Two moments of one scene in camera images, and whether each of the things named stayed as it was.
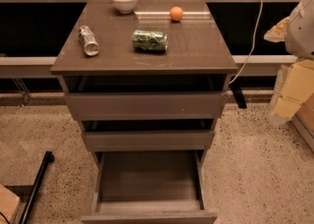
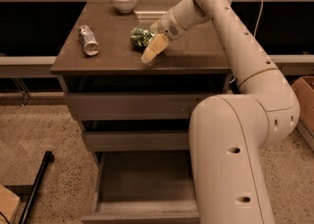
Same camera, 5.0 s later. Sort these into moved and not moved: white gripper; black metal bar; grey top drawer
Moved: white gripper
Not moved: black metal bar; grey top drawer
